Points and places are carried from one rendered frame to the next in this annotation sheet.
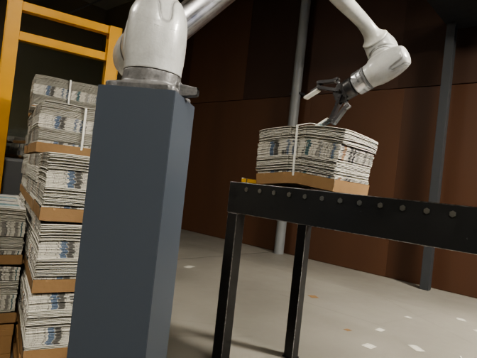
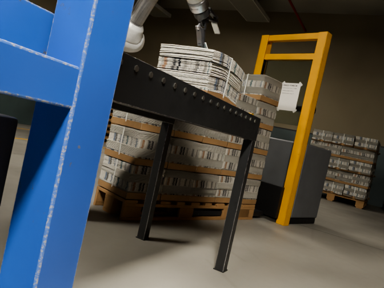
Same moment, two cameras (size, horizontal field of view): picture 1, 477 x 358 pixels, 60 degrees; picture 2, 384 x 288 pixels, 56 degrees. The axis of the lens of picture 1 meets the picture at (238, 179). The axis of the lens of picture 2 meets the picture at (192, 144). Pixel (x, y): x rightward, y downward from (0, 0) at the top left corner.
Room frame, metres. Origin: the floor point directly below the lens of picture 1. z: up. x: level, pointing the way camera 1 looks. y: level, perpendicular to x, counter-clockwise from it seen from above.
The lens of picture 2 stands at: (1.27, -2.07, 0.64)
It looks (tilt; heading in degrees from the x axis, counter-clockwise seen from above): 1 degrees down; 76
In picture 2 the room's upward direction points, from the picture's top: 13 degrees clockwise
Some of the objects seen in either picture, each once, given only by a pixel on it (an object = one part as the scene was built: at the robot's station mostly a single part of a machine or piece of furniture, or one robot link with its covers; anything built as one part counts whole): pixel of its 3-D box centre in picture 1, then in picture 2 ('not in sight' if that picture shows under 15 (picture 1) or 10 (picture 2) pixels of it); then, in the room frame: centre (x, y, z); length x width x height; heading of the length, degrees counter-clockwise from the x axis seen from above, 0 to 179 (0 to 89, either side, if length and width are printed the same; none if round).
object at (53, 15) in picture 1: (67, 19); (294, 38); (2.92, 1.33, 1.82); 0.75 x 0.06 x 0.06; 120
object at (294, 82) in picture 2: (58, 96); (283, 91); (2.93, 1.34, 1.27); 0.57 x 0.01 x 0.65; 120
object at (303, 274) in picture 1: (298, 285); (235, 205); (1.99, -0.34, 0.34); 0.06 x 0.06 x 0.68; 48
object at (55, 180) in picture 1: (68, 247); (180, 162); (1.91, 0.74, 0.42); 1.17 x 0.39 x 0.83; 30
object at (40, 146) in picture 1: (75, 152); not in sight; (2.02, 0.81, 0.86); 0.38 x 0.29 x 0.04; 122
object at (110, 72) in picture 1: (101, 151); (303, 129); (3.08, 1.04, 0.92); 0.09 x 0.09 x 1.85; 30
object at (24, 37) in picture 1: (64, 47); (290, 57); (2.92, 1.33, 1.62); 0.75 x 0.06 x 0.06; 120
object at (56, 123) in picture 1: (77, 134); not in sight; (2.02, 0.81, 0.95); 0.38 x 0.29 x 0.23; 122
